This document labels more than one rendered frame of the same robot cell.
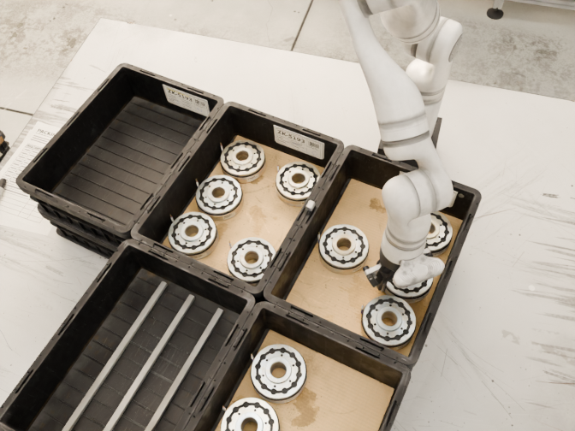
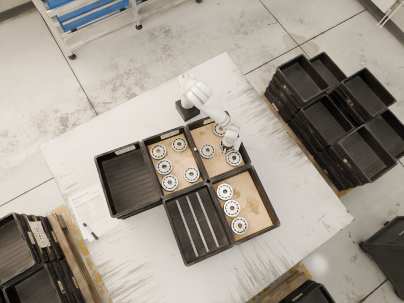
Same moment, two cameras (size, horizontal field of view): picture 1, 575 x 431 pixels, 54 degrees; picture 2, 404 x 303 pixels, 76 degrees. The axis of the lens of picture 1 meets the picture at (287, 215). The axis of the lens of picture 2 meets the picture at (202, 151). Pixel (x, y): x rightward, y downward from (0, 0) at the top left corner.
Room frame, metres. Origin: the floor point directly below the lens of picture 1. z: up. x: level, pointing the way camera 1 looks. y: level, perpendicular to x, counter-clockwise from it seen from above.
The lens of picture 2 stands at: (0.32, 0.38, 2.47)
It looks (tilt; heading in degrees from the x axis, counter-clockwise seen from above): 72 degrees down; 299
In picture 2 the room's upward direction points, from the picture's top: 9 degrees clockwise
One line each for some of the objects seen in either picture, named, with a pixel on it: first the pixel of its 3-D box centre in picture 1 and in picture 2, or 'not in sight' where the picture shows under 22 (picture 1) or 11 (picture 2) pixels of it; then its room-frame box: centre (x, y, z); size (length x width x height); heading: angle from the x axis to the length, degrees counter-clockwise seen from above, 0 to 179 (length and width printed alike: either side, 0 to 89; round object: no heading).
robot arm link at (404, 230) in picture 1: (407, 209); (231, 134); (0.46, -0.19, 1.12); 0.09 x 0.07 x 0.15; 106
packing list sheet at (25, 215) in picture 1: (38, 174); (92, 211); (0.91, 0.65, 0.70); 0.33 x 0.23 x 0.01; 159
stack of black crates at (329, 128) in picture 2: not in sight; (318, 126); (-0.05, -1.10, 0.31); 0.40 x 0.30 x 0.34; 159
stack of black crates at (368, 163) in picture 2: not in sight; (350, 160); (-0.43, -0.96, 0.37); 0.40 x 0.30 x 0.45; 159
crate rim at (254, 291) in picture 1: (242, 190); (173, 160); (0.66, 0.09, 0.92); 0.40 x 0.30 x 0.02; 149
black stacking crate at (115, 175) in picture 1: (131, 156); (128, 179); (0.82, 0.35, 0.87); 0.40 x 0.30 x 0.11; 149
